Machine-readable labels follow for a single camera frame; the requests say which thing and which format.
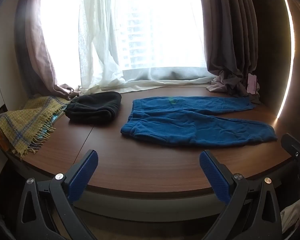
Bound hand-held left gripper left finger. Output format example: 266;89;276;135
16;149;99;240

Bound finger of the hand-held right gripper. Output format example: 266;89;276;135
281;132;300;180

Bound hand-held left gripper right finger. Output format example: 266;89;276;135
199;150;283;240

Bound blue fleece pants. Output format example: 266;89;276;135
120;96;278;147

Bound teal patterned cloth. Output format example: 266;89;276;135
37;110;66;140

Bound black folded fleece garment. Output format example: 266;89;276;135
64;92;122;125

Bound white cloth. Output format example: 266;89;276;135
280;197;300;235

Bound pink curtain tag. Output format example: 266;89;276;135
247;73;258;94

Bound yellow plaid fringed blanket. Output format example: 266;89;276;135
0;95;70;160

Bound led light strip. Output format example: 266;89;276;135
276;0;295;119

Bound pink drape curtain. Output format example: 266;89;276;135
15;0;82;100

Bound brown drape curtain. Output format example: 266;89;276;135
197;0;262;105

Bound white sheer curtain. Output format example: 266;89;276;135
40;0;215;94

